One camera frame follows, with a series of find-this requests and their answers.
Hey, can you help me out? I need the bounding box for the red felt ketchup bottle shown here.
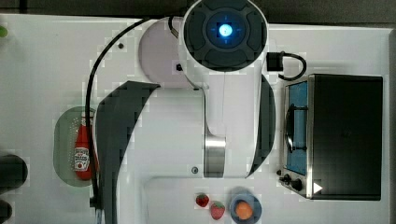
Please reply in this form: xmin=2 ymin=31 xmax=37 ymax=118
xmin=74 ymin=117 xmax=92 ymax=181

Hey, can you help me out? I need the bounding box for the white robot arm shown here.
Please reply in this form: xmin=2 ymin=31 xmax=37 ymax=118
xmin=94 ymin=0 xmax=275 ymax=224

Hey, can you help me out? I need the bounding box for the small red strawberry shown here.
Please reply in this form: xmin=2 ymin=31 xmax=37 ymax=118
xmin=195 ymin=193 xmax=210 ymax=207

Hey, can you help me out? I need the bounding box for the large red strawberry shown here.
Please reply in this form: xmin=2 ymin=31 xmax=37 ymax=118
xmin=210 ymin=202 xmax=225 ymax=220

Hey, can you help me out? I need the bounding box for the orange ball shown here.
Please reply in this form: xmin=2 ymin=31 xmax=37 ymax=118
xmin=234 ymin=201 xmax=253 ymax=220

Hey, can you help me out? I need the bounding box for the blue bowl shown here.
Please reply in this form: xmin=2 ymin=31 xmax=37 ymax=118
xmin=229 ymin=189 xmax=262 ymax=224

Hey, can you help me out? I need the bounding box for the black toaster oven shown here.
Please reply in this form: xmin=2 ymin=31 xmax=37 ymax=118
xmin=277 ymin=74 xmax=383 ymax=201

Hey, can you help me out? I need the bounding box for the green object at edge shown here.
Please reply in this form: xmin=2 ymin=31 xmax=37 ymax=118
xmin=0 ymin=26 xmax=8 ymax=37

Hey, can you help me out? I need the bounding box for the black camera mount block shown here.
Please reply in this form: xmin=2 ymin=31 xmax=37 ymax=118
xmin=266 ymin=51 xmax=284 ymax=72

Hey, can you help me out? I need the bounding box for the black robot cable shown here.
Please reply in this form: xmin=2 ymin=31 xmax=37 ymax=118
xmin=84 ymin=17 xmax=153 ymax=209

